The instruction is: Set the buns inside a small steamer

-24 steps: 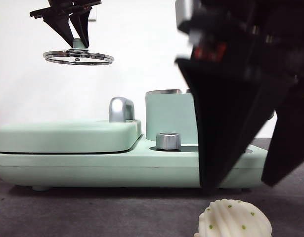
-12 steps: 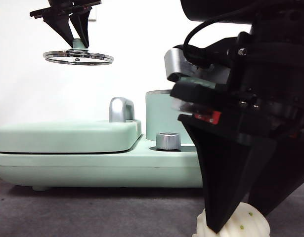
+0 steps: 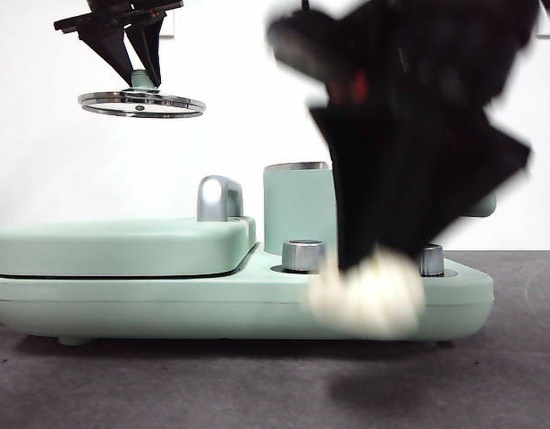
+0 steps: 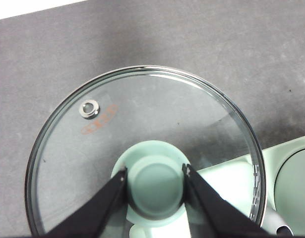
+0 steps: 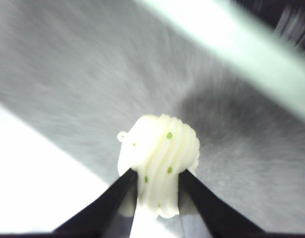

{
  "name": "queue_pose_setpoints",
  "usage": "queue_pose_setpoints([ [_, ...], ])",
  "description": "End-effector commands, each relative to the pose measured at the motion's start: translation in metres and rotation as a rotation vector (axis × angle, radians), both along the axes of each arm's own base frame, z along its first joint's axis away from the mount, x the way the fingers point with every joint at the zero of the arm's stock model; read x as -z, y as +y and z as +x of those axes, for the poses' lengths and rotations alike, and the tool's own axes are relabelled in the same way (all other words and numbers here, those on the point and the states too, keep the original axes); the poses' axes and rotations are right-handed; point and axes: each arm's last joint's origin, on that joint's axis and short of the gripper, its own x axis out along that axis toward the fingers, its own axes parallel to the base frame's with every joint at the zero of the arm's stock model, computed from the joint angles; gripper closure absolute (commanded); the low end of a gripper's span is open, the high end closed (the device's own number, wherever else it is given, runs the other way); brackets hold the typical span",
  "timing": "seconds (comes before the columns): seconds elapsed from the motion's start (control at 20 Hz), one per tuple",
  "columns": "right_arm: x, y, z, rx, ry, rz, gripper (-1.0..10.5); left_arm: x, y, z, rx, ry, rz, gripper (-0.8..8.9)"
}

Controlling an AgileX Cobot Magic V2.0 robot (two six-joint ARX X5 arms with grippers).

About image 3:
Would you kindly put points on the glass pot lid green knob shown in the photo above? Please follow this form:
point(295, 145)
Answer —
point(140, 78)

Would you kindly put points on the ribbed white bun green dots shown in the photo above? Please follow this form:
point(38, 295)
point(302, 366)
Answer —
point(373, 299)

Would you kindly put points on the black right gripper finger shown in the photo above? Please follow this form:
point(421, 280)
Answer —
point(359, 179)
point(458, 179)

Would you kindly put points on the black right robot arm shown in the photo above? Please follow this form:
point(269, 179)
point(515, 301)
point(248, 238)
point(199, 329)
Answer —
point(413, 53)

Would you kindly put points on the mint green grill lid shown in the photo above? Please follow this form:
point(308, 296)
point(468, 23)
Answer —
point(78, 246)

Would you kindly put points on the mint green breakfast machine base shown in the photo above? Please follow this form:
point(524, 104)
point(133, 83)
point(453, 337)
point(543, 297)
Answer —
point(167, 304)

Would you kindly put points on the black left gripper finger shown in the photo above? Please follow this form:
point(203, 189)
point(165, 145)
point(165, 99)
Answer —
point(149, 44)
point(109, 44)

